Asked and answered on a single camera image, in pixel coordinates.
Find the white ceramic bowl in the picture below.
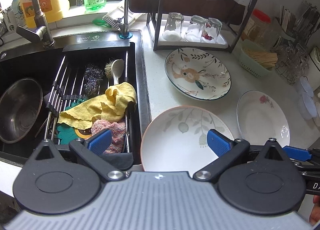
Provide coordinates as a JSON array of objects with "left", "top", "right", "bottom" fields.
[{"left": 313, "top": 102, "right": 320, "bottom": 127}]

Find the pale blue bowl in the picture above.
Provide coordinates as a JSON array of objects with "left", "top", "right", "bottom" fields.
[
  {"left": 298, "top": 92, "right": 317, "bottom": 121},
  {"left": 295, "top": 77, "right": 314, "bottom": 98}
]

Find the pink rim leaf plate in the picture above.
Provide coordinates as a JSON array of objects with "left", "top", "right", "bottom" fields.
[{"left": 140, "top": 106, "right": 234, "bottom": 176}]

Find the rabbit pattern deep plate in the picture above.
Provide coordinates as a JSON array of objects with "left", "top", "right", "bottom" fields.
[{"left": 165, "top": 47, "right": 232, "bottom": 101}]

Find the black kitchen sink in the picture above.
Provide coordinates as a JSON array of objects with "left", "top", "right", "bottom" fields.
[{"left": 1, "top": 30, "right": 151, "bottom": 167}]

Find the person right hand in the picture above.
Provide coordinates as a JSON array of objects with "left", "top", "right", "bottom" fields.
[{"left": 309, "top": 195, "right": 320, "bottom": 225}]

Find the pink cloth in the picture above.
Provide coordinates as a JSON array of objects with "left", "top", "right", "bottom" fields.
[{"left": 91, "top": 119, "right": 126, "bottom": 154}]

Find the white plate red flower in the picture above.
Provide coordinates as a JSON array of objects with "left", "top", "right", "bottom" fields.
[{"left": 236, "top": 90, "right": 290, "bottom": 147}]

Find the yellow cloth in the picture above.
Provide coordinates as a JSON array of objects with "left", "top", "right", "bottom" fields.
[{"left": 58, "top": 82, "right": 137, "bottom": 130}]

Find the steel wool scrubber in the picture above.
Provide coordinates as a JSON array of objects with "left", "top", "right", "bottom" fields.
[{"left": 84, "top": 63, "right": 104, "bottom": 96}]

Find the steel bowl in sink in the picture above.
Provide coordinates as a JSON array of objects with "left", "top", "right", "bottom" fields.
[{"left": 1, "top": 78, "right": 46, "bottom": 144}]

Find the white dish brush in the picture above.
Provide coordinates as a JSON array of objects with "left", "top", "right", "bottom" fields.
[{"left": 104, "top": 59, "right": 124, "bottom": 85}]

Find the green basket of noodles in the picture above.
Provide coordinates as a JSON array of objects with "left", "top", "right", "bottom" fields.
[{"left": 239, "top": 39, "right": 278, "bottom": 78}]

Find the white electric cooker pot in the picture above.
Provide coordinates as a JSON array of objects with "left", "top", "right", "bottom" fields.
[{"left": 306, "top": 47, "right": 320, "bottom": 91}]

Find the upturned glass right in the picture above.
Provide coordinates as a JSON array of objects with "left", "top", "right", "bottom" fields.
[{"left": 201, "top": 18, "right": 222, "bottom": 43}]

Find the upturned glass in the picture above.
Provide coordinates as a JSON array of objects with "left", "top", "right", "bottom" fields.
[
  {"left": 184, "top": 15, "right": 207, "bottom": 42},
  {"left": 201, "top": 18, "right": 222, "bottom": 43},
  {"left": 163, "top": 12, "right": 184, "bottom": 41}
]

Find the small curved faucet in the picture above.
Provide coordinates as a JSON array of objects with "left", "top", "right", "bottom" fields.
[{"left": 75, "top": 0, "right": 132, "bottom": 39}]

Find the upturned glass middle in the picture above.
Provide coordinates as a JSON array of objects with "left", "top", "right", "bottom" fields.
[{"left": 184, "top": 15, "right": 207, "bottom": 42}]

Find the red lid glass jar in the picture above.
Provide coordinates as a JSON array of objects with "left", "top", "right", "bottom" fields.
[{"left": 241, "top": 8, "right": 271, "bottom": 41}]

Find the tall steel faucet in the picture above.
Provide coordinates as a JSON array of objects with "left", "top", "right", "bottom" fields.
[{"left": 16, "top": 0, "right": 55, "bottom": 49}]

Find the upturned glass left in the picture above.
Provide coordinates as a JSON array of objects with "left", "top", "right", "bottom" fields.
[{"left": 163, "top": 12, "right": 184, "bottom": 41}]

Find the hanging utensil set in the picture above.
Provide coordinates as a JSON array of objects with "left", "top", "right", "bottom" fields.
[{"left": 293, "top": 4, "right": 319, "bottom": 45}]

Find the green chopstick holder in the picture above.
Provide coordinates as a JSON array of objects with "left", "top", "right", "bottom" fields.
[{"left": 275, "top": 5, "right": 297, "bottom": 42}]

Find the black dish rack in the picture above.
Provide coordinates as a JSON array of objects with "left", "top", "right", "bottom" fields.
[{"left": 146, "top": 0, "right": 257, "bottom": 52}]

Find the brown cutting board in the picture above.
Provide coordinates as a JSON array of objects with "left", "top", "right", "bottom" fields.
[{"left": 129, "top": 0, "right": 245, "bottom": 25}]

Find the wire rack with glasses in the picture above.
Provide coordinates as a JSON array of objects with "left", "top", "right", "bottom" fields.
[{"left": 275, "top": 41, "right": 309, "bottom": 85}]

